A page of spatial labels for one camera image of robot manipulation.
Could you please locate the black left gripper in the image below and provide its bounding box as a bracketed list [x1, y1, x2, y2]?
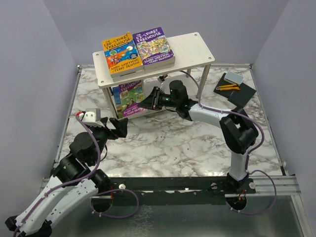
[89, 117, 128, 164]

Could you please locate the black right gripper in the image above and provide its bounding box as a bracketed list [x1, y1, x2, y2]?
[139, 86, 179, 111]

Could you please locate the purple green treehouse book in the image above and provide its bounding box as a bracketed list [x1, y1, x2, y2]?
[117, 80, 146, 119]

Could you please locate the blue treehouse book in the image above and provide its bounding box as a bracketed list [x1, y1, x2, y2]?
[143, 57, 175, 73]

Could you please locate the Animal Farm book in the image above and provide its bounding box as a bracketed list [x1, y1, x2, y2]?
[112, 86, 122, 119]

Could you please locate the Little Women book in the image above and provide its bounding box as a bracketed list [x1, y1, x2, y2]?
[110, 68, 145, 80]

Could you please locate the purple 52-Storey Treehouse book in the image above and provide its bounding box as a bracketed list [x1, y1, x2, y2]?
[132, 27, 175, 62]

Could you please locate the yellow 130-Storey Treehouse book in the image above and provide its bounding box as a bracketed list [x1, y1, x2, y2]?
[101, 32, 144, 78]

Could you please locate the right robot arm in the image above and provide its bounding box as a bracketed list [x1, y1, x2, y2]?
[138, 80, 259, 193]

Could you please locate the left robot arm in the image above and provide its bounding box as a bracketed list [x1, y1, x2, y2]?
[5, 111, 128, 237]

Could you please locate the white two-tier shelf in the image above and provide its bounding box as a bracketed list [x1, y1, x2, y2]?
[93, 32, 215, 118]

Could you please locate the large black mat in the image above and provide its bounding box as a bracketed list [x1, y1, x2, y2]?
[213, 72, 257, 101]

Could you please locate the grey white box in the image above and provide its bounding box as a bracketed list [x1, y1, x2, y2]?
[224, 71, 244, 85]

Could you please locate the small black mat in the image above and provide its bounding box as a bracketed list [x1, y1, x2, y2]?
[228, 90, 256, 108]

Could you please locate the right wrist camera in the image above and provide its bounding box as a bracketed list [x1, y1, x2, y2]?
[158, 75, 168, 87]

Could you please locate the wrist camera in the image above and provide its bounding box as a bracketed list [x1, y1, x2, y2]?
[158, 75, 168, 87]
[76, 108, 106, 127]

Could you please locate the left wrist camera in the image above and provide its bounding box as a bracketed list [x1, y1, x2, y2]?
[76, 108, 106, 127]

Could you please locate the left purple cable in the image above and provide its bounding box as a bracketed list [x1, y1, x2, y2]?
[12, 115, 140, 237]

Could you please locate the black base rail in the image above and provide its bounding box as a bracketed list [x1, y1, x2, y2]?
[91, 176, 257, 207]

